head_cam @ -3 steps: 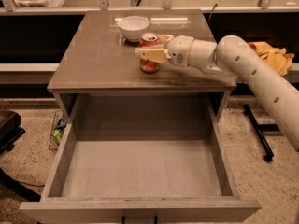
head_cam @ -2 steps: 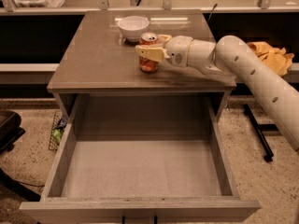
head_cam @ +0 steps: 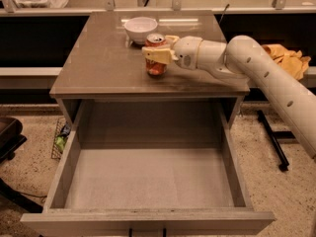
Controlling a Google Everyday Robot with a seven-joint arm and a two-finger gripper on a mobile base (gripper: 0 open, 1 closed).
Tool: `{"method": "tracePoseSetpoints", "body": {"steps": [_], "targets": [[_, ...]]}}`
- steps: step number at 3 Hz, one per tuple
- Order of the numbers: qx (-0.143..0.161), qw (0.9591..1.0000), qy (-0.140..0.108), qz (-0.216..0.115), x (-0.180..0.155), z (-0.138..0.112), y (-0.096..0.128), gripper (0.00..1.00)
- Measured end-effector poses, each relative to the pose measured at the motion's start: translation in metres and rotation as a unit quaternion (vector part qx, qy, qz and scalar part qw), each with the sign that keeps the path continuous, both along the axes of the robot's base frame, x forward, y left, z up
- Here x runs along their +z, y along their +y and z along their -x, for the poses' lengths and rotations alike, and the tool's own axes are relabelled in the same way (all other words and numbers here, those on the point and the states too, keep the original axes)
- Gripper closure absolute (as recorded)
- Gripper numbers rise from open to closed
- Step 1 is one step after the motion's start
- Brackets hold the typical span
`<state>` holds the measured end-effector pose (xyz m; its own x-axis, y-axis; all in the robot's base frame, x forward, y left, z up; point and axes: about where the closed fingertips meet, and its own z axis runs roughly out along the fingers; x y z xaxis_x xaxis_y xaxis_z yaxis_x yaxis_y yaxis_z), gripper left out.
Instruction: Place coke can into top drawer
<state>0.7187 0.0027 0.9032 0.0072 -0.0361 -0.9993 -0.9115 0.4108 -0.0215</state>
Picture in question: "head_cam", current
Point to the grey cabinet with glossy top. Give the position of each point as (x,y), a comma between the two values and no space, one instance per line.
(103,65)

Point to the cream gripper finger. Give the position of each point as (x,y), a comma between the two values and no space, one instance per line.
(161,55)
(171,39)

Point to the black office chair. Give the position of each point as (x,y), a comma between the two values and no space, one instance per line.
(11,139)

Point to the white ceramic bowl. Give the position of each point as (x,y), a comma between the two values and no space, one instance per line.
(139,28)

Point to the black metal stand leg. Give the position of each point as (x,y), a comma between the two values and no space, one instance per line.
(274,137)

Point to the wire basket with green item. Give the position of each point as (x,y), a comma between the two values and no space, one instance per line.
(61,135)

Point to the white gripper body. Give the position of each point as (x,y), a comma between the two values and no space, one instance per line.
(188,51)

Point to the red coke can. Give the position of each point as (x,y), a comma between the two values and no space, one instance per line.
(154,68)

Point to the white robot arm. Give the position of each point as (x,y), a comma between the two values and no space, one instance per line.
(243,59)

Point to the open grey top drawer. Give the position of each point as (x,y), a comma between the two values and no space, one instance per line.
(148,169)

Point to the crumpled yellow cloth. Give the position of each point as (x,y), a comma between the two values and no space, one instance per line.
(293,62)

